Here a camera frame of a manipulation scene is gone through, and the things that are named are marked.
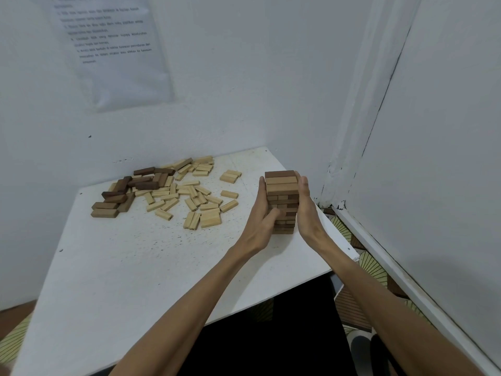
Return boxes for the person's black trousers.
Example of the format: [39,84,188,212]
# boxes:
[175,275,360,376]

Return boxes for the person's left forearm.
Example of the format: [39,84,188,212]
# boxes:
[109,243,267,376]

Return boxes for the grey and black shoe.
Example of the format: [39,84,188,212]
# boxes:
[347,331,397,376]

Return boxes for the pile of light wooden blocks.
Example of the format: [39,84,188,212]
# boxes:
[108,155,242,231]

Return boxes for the printed paper sheet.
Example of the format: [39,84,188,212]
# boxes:
[41,0,175,113]

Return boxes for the pile of dark wooden blocks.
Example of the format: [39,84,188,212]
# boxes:
[91,157,193,219]

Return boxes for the person's right hand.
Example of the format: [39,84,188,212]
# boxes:
[294,174,333,252]

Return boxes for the person's right forearm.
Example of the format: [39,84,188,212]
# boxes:
[312,238,488,376]

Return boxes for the wooden block tower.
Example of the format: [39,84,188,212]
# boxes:
[265,171,300,235]

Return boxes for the person's left hand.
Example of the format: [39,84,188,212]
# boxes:
[234,175,282,253]

